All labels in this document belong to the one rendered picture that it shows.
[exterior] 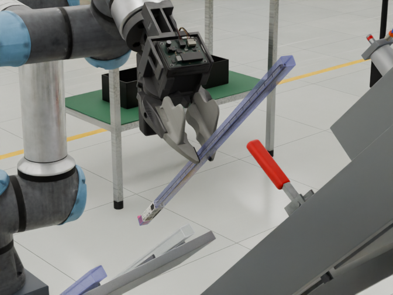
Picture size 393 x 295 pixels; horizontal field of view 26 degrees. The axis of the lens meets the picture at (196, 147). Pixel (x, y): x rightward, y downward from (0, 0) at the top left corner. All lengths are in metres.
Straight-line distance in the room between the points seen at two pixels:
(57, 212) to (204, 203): 1.78
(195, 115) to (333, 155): 2.97
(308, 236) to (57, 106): 0.93
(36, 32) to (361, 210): 0.59
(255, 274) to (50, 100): 0.85
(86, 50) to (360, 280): 0.62
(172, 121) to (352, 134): 0.30
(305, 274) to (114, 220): 2.51
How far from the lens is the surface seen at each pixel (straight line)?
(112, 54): 1.25
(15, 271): 1.76
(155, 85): 1.07
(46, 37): 1.20
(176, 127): 1.03
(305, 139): 4.20
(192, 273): 2.94
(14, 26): 1.19
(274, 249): 0.85
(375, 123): 0.78
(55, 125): 1.67
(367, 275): 1.51
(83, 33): 1.21
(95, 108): 3.51
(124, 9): 1.12
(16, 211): 1.69
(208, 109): 1.04
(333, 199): 0.78
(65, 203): 1.72
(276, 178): 0.87
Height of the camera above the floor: 1.41
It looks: 20 degrees down
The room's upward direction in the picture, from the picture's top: straight up
